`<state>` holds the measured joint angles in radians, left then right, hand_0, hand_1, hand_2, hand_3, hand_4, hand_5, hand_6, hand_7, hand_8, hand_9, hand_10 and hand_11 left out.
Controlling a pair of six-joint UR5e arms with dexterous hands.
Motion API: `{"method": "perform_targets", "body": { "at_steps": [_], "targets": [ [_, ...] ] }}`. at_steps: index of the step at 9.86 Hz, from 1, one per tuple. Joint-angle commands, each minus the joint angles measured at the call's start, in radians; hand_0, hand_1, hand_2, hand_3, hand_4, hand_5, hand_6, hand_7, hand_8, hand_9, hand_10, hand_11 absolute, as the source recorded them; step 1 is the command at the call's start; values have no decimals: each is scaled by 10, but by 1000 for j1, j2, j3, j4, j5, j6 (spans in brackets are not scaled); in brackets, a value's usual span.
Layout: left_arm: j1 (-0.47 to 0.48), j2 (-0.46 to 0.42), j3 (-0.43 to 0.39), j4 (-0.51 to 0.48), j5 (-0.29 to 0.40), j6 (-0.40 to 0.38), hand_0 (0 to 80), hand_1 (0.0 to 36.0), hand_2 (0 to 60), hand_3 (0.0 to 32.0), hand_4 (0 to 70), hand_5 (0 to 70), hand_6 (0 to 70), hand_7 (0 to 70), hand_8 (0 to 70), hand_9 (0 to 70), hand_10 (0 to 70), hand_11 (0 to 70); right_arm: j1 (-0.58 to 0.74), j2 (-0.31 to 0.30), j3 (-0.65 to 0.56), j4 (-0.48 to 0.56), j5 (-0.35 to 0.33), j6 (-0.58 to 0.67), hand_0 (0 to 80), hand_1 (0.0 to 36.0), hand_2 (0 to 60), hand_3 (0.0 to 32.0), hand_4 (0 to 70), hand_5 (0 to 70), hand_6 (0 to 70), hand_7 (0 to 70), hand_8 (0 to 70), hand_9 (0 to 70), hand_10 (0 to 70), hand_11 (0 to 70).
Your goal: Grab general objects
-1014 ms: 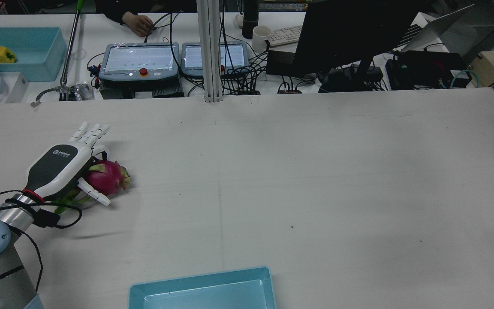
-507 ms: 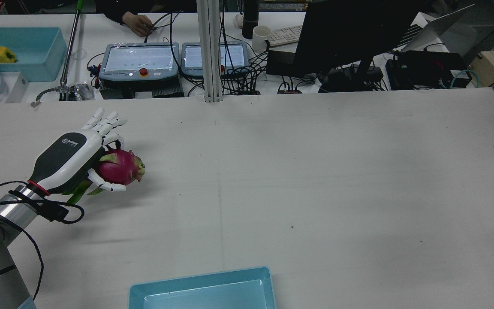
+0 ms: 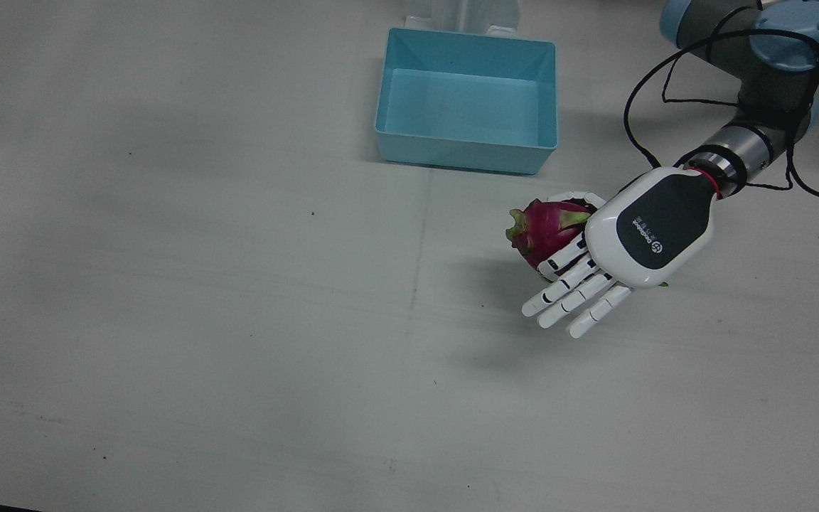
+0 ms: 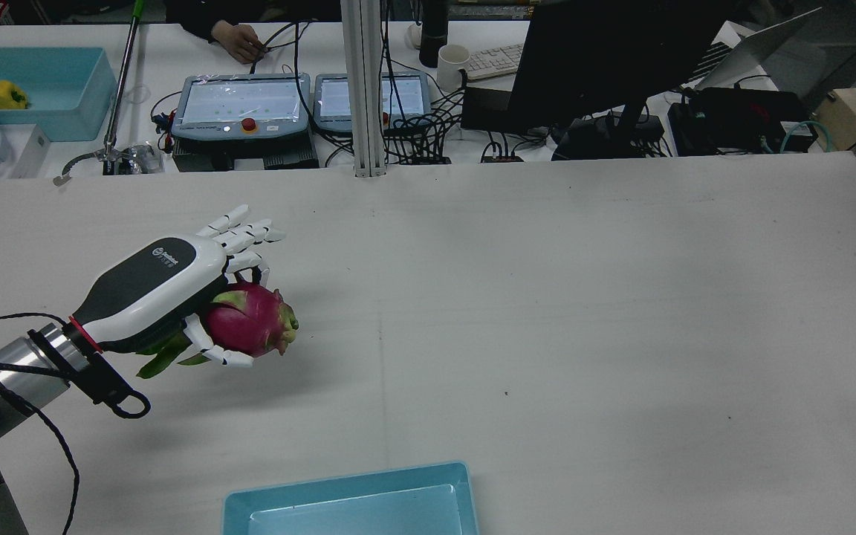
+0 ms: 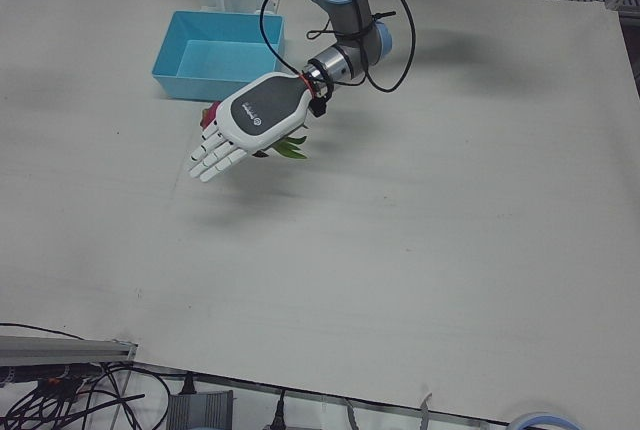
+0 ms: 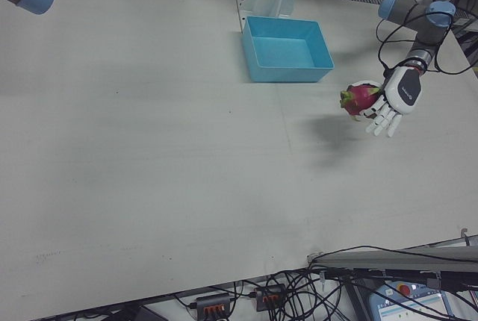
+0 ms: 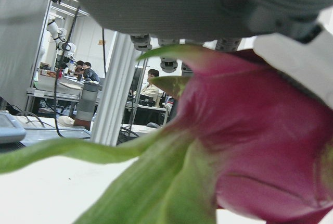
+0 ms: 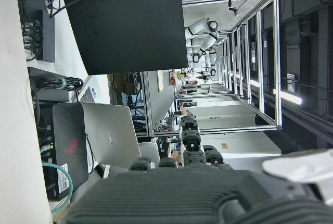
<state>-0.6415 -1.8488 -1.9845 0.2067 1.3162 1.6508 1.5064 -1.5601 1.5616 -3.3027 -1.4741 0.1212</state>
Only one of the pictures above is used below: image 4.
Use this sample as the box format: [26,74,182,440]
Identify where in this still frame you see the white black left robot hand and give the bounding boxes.
[69,205,286,369]

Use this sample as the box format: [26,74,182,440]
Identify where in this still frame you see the pink dragon fruit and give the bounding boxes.
[135,281,299,380]

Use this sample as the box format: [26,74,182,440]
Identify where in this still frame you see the white cardboard box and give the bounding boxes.
[10,124,52,179]

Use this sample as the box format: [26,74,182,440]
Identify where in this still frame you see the large robot teach pendant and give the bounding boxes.
[170,73,312,140]

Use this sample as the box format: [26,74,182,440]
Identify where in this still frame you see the light blue plastic bin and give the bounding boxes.
[0,47,117,143]

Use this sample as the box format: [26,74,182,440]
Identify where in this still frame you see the yellow bell pepper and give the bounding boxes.
[0,80,30,111]

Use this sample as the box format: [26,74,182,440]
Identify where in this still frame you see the person's hand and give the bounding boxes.
[211,20,267,65]

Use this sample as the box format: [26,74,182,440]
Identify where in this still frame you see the light blue plastic tray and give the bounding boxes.
[221,461,479,535]

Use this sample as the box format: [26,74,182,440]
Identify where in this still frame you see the small robot teach pendant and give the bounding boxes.
[314,71,433,134]

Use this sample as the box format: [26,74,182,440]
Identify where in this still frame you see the white mug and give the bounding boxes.
[436,44,471,93]

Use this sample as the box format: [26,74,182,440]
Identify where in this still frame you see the black bottle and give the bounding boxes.
[419,0,450,69]

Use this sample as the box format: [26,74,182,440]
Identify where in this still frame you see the white computer keyboard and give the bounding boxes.
[465,43,527,82]

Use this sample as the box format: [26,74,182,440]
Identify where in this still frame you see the black computer monitor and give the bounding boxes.
[508,0,733,161]

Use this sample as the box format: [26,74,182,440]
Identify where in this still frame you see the black electronics box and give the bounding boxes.
[667,87,817,157]

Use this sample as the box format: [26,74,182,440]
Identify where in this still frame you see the silver laptop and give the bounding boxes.
[684,7,824,92]

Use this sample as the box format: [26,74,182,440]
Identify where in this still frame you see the wooden block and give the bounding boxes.
[813,88,856,152]

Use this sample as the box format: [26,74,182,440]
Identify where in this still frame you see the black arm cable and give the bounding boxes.
[0,312,152,535]

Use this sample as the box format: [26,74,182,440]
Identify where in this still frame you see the metal rod with green handle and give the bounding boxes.
[53,0,148,187]

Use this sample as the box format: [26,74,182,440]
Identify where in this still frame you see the white aluminium frame post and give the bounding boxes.
[340,0,387,178]

